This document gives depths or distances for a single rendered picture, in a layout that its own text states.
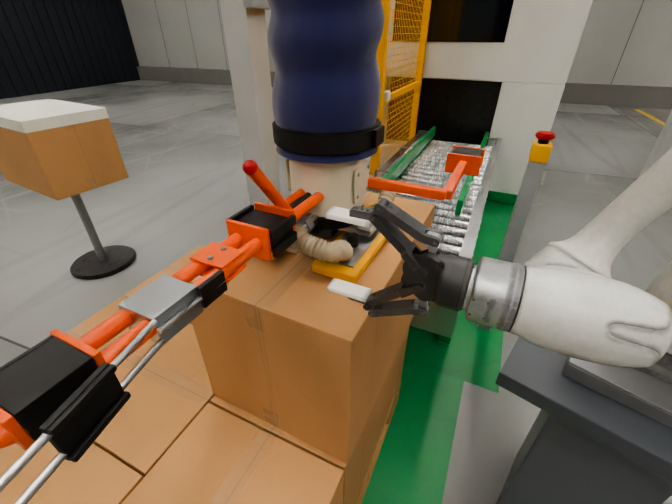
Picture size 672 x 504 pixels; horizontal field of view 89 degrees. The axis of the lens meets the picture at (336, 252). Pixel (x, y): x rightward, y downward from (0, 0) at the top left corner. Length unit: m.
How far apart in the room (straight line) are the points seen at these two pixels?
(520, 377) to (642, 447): 0.21
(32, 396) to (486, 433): 1.53
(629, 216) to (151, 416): 1.08
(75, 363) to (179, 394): 0.69
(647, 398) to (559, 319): 0.48
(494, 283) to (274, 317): 0.38
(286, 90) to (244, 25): 1.46
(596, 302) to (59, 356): 0.56
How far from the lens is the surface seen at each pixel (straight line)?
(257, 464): 0.93
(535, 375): 0.89
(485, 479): 1.59
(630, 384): 0.93
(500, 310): 0.47
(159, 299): 0.48
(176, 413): 1.06
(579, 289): 0.48
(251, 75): 2.14
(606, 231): 0.64
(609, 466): 1.14
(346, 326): 0.61
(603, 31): 10.07
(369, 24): 0.68
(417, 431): 1.61
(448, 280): 0.47
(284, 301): 0.66
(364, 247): 0.75
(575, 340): 0.48
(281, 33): 0.68
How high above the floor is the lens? 1.37
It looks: 33 degrees down
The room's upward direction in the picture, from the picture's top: straight up
